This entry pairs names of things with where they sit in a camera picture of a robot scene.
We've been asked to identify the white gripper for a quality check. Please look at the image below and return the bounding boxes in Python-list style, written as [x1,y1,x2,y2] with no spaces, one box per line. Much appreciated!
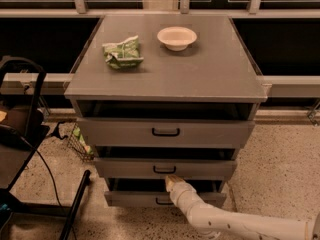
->
[165,175,203,214]

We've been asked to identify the grey drawer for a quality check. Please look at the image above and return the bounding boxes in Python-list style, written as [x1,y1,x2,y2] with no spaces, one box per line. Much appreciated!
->
[78,101,254,148]
[94,147,237,180]
[104,178,226,208]

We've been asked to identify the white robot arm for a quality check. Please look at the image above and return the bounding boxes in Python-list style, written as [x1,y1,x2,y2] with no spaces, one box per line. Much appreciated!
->
[165,175,320,240]

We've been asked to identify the grey bottom drawer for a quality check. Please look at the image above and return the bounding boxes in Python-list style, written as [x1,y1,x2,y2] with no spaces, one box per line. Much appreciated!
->
[104,178,226,208]

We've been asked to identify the grey drawer cabinet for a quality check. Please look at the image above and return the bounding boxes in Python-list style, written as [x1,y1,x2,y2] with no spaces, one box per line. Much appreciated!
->
[63,15,269,198]

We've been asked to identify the grey top drawer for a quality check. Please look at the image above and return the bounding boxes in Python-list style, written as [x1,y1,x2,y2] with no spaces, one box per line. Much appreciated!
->
[78,101,254,148]

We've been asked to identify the black floor pole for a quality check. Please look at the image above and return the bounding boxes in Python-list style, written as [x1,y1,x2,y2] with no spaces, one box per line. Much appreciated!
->
[59,170,91,240]

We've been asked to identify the green crumpled snack bag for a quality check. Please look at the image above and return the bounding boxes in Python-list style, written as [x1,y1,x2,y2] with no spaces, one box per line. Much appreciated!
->
[102,35,144,69]

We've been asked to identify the white bowl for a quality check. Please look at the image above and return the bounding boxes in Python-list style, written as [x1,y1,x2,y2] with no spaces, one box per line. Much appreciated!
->
[157,27,197,51]

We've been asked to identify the wire basket with green item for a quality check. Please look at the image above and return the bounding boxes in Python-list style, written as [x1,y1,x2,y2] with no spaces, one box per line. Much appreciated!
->
[67,124,94,162]

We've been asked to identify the black cable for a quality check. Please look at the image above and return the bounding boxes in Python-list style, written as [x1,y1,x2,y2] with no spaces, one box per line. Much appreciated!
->
[19,135,78,240]

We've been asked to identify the metal floor bracket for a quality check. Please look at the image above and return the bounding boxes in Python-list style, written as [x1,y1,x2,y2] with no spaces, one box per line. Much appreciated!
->
[307,99,320,126]

